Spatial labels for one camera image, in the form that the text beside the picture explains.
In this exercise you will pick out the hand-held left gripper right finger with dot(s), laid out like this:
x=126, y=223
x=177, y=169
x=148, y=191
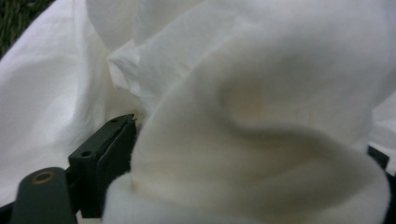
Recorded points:
x=380, y=157

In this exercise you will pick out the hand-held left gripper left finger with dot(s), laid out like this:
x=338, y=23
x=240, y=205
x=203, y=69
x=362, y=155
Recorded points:
x=102, y=155

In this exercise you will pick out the white cloth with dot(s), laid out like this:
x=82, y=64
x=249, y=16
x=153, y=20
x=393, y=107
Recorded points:
x=249, y=93

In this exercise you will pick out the green woven basket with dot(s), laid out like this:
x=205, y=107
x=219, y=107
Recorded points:
x=12, y=18

